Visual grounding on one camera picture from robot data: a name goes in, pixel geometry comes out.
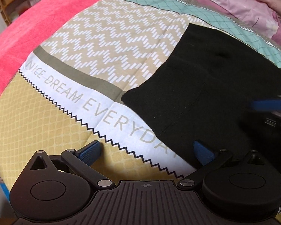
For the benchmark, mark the patterned patchwork bed sheet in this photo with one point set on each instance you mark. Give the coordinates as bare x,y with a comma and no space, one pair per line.
68,93

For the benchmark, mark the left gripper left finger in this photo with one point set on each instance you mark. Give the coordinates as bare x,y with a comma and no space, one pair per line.
80,161

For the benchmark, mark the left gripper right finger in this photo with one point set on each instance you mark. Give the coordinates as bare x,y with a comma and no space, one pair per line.
203,156

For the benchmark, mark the pink fleece blanket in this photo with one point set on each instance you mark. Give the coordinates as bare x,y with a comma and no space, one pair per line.
32,28

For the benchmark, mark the black pants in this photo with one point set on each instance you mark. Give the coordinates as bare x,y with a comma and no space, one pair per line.
203,93

